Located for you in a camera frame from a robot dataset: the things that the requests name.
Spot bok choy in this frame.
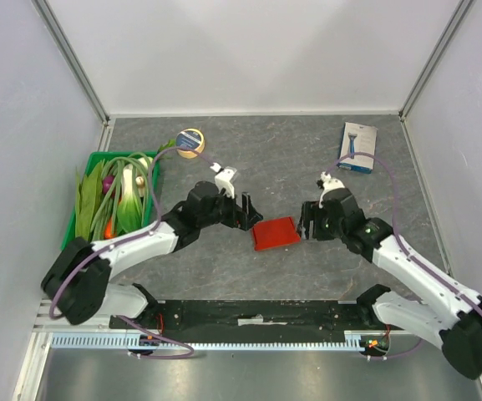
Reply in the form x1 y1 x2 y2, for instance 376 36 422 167
115 165 143 235

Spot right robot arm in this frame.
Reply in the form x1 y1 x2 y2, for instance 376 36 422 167
297 179 482 379

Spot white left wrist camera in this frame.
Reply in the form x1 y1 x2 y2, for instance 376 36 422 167
210 162 237 199

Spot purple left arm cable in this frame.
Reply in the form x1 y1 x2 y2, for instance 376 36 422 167
48 148 221 360

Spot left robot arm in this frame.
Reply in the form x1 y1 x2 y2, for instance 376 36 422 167
41 181 263 328

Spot purple onion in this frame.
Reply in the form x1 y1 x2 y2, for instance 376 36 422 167
102 175 114 195

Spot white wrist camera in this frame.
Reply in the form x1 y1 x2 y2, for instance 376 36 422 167
210 162 237 199
317 171 345 209

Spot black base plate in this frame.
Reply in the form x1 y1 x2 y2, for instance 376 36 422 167
133 300 386 343

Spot masking tape roll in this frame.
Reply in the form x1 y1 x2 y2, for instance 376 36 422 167
175 128 205 159

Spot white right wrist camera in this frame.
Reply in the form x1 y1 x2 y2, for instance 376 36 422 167
317 171 345 209

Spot green leafy vegetables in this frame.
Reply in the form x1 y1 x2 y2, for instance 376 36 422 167
74 160 104 241

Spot green long beans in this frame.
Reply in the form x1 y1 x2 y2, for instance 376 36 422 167
88 152 158 243

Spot red paper box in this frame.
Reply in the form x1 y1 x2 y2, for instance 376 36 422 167
252 216 301 251

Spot slotted cable duct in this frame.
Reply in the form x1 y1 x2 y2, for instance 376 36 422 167
51 332 369 351

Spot razor package box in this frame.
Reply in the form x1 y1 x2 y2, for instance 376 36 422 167
337 122 378 174

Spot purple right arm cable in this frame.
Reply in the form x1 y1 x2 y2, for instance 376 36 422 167
322 152 482 373

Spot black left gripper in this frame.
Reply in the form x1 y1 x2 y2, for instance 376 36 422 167
198 186 262 231

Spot green plastic tray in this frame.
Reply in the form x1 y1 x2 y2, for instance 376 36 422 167
60 150 163 255

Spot orange carrot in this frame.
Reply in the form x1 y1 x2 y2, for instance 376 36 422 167
104 219 116 240

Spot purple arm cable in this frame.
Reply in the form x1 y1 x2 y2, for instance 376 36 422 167
322 152 482 373
48 148 221 360

